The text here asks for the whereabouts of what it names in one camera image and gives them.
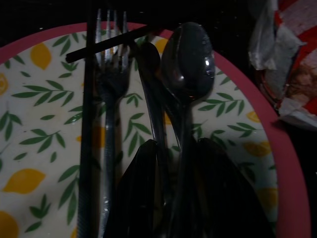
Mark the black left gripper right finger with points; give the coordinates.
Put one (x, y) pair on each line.
(223, 193)

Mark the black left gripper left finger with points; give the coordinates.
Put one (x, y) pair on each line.
(138, 193)

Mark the black chopstick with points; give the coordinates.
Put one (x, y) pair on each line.
(86, 124)
(104, 44)

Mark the silver metal fork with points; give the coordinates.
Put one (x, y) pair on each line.
(110, 85)

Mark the small silver metal spoon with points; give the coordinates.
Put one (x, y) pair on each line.
(149, 64)

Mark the pink rimmed lemon print plate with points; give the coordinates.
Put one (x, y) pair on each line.
(37, 111)

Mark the large silver metal spoon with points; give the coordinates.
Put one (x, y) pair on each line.
(189, 62)

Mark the white crumpled stained paper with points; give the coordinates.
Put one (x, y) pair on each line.
(284, 42)

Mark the red white striped bowl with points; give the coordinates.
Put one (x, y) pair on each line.
(307, 29)

